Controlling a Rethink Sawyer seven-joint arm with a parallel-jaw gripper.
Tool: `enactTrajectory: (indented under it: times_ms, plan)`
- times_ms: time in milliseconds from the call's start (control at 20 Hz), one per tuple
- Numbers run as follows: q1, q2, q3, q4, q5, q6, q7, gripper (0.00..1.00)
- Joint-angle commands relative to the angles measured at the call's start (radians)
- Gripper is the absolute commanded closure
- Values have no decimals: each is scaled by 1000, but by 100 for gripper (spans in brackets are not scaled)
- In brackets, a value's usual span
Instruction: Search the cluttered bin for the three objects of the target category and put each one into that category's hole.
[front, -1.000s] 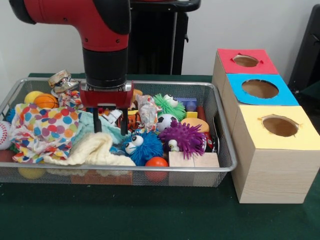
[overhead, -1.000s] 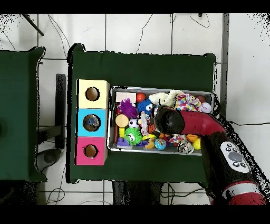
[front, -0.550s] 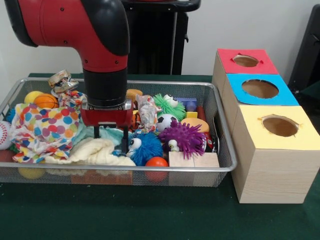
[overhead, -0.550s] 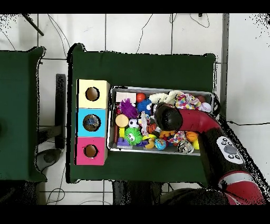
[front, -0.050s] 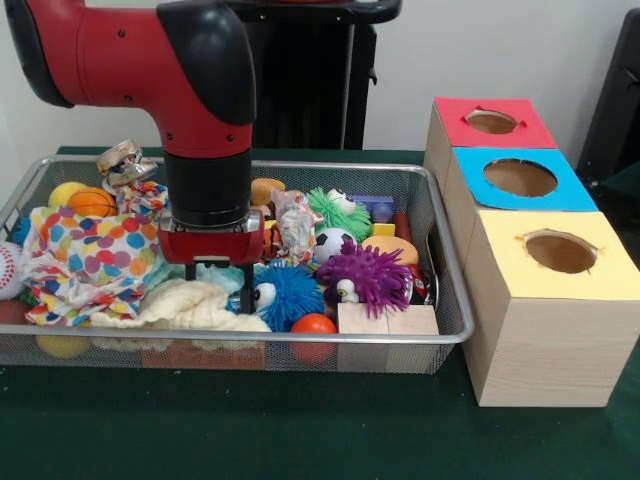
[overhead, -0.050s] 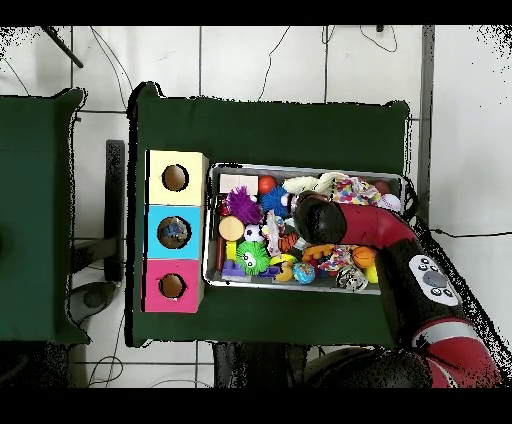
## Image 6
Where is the purple spiky ball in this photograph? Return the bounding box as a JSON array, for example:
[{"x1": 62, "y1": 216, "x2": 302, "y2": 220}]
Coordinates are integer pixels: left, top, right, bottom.
[{"x1": 225, "y1": 186, "x2": 263, "y2": 226}]

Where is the globe print ball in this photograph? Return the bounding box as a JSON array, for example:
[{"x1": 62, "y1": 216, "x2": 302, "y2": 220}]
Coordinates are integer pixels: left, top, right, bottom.
[{"x1": 292, "y1": 261, "x2": 317, "y2": 285}]

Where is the white baseball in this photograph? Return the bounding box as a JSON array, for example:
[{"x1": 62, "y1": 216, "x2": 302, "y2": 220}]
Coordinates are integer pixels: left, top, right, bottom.
[{"x1": 377, "y1": 193, "x2": 402, "y2": 213}]

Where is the shallow mesh bin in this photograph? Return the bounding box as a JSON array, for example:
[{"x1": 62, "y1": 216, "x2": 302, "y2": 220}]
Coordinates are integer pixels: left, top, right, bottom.
[{"x1": 201, "y1": 161, "x2": 405, "y2": 296}]

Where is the crushed patterned metal can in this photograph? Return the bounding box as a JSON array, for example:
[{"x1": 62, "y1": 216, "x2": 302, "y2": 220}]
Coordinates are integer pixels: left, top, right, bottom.
[{"x1": 335, "y1": 264, "x2": 369, "y2": 292}]

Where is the colourful dotted cloth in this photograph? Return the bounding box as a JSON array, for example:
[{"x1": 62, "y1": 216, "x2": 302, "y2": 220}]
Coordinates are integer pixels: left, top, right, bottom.
[{"x1": 331, "y1": 175, "x2": 383, "y2": 207}]

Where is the smooth orange ball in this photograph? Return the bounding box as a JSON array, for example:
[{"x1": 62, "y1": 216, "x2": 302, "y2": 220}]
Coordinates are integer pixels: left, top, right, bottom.
[{"x1": 257, "y1": 175, "x2": 278, "y2": 196}]

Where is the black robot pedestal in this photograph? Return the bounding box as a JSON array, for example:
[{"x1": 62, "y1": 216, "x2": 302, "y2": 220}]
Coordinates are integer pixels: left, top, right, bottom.
[{"x1": 211, "y1": 341, "x2": 311, "y2": 388}]

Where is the wooden box with three holes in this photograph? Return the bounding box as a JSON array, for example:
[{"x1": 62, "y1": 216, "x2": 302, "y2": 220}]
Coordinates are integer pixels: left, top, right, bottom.
[{"x1": 143, "y1": 149, "x2": 210, "y2": 314}]

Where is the dark green table cloth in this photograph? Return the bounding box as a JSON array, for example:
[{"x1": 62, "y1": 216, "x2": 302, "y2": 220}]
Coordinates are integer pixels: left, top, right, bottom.
[{"x1": 125, "y1": 81, "x2": 411, "y2": 353}]

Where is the green covered side table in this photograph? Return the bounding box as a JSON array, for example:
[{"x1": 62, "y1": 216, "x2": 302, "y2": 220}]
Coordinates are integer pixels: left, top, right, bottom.
[{"x1": 0, "y1": 88, "x2": 91, "y2": 346}]

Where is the black tripod leg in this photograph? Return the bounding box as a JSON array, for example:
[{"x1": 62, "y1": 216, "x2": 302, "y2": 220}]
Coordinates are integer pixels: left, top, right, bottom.
[{"x1": 41, "y1": 25, "x2": 85, "y2": 69}]

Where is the small soccer ball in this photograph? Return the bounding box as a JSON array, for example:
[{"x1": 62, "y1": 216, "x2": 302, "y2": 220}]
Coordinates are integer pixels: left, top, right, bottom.
[{"x1": 243, "y1": 223, "x2": 265, "y2": 244}]

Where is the green spiky ball with eyes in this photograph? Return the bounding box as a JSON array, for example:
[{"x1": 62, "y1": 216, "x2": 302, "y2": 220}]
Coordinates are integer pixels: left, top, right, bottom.
[{"x1": 234, "y1": 240, "x2": 271, "y2": 277}]

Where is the blue spiky ball with eyes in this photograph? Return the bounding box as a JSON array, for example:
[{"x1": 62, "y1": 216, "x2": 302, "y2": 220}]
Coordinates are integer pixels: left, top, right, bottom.
[{"x1": 259, "y1": 186, "x2": 295, "y2": 219}]

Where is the black power cable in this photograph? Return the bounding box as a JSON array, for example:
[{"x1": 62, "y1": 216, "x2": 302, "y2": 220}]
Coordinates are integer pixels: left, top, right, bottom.
[{"x1": 429, "y1": 227, "x2": 512, "y2": 240}]

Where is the black upright stand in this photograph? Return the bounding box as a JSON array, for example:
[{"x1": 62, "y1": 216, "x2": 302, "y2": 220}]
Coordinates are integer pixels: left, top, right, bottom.
[{"x1": 103, "y1": 139, "x2": 126, "y2": 283}]

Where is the grey rounded floor base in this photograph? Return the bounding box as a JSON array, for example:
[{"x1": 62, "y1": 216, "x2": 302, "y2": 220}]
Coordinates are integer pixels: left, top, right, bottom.
[{"x1": 67, "y1": 281, "x2": 117, "y2": 325}]

